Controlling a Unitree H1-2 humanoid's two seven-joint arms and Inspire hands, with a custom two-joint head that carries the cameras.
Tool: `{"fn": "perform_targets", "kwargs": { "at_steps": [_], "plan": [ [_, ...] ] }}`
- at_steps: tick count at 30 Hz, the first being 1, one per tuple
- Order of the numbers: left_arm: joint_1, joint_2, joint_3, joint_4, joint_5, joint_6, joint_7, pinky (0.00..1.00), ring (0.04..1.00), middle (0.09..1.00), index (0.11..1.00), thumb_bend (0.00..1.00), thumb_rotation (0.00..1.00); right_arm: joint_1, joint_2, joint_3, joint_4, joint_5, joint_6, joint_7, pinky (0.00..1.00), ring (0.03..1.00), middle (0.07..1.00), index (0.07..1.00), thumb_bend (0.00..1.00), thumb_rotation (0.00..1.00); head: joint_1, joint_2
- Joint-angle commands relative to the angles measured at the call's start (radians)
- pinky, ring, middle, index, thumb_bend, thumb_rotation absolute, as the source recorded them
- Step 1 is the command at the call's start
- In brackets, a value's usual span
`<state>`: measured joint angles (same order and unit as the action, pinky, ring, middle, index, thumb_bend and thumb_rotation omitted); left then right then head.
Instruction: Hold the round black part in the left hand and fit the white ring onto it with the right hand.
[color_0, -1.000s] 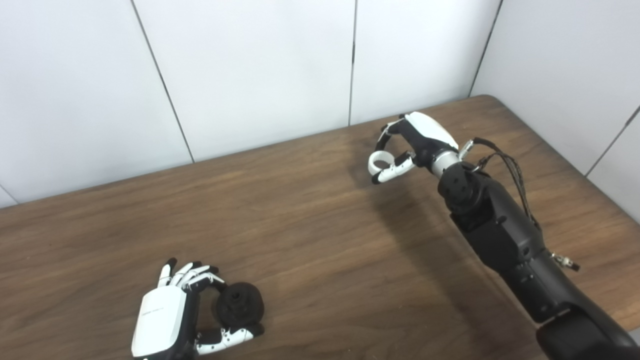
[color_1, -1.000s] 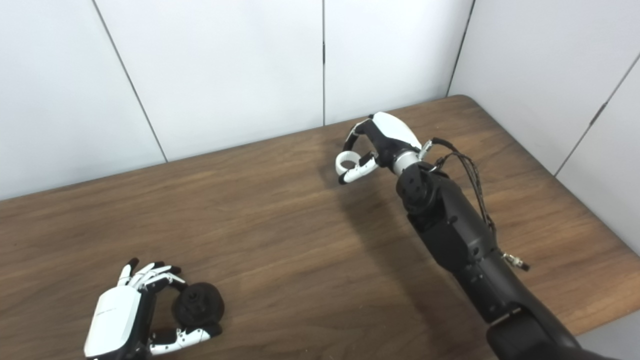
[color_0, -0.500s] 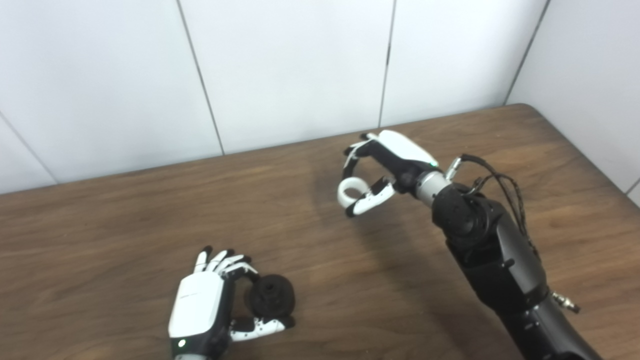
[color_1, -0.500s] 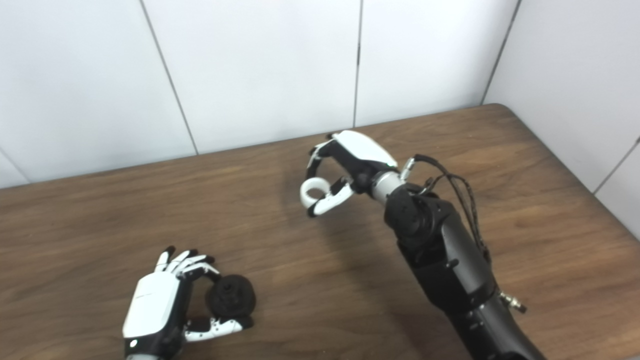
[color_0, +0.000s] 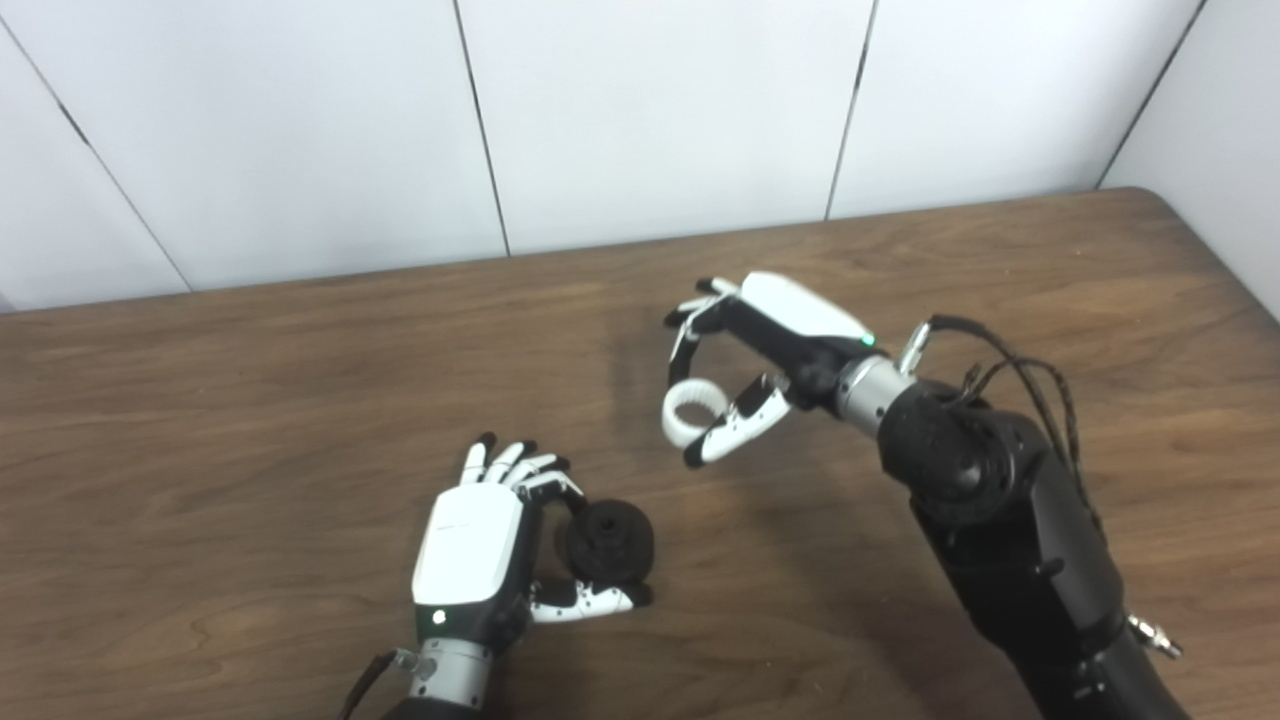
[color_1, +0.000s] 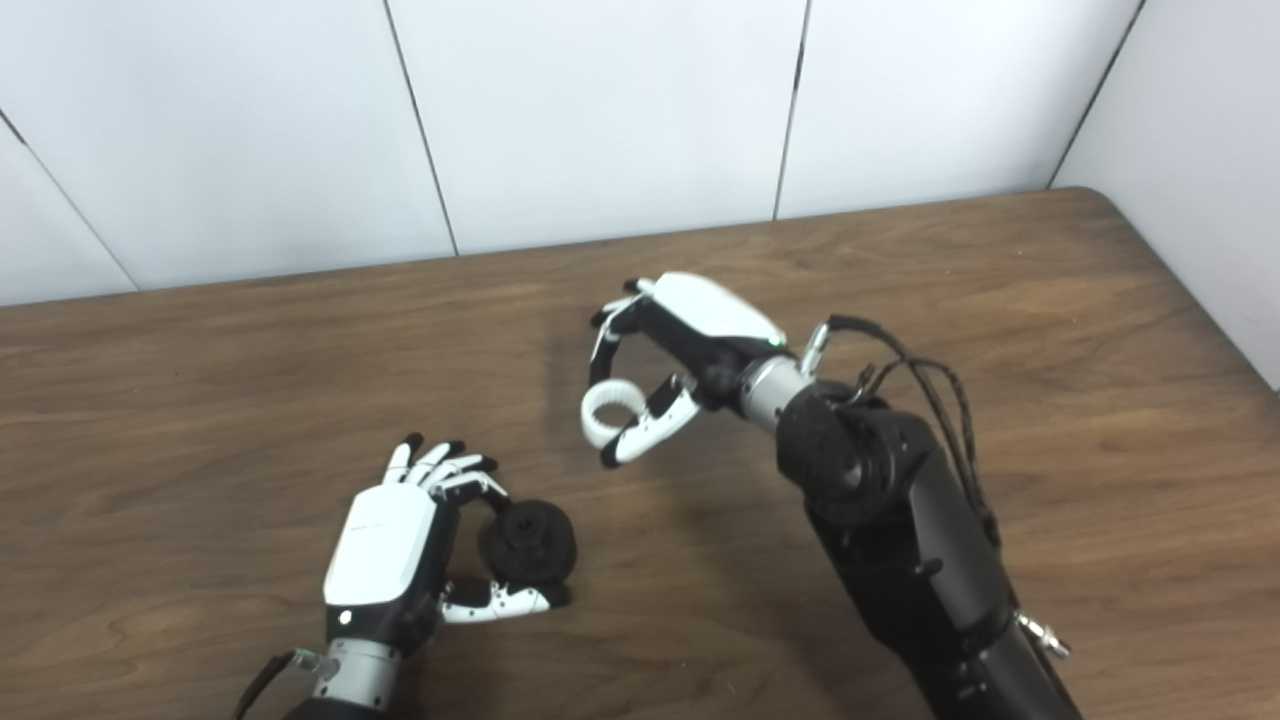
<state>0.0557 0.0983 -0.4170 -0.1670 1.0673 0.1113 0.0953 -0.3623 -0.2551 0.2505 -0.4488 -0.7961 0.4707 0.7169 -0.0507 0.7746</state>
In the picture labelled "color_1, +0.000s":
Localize white plastic ring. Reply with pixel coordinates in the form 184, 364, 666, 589
580, 379, 650, 451

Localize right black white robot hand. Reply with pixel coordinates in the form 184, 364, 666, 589
580, 271, 792, 470

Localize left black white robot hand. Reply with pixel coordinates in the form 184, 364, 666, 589
322, 433, 572, 662

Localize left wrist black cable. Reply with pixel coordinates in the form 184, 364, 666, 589
231, 648, 322, 720

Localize round black plastic part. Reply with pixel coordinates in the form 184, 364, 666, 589
478, 499, 579, 589

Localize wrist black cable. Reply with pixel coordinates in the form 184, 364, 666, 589
231, 648, 322, 720
799, 314, 1072, 662

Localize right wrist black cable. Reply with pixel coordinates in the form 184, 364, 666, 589
799, 314, 1072, 662

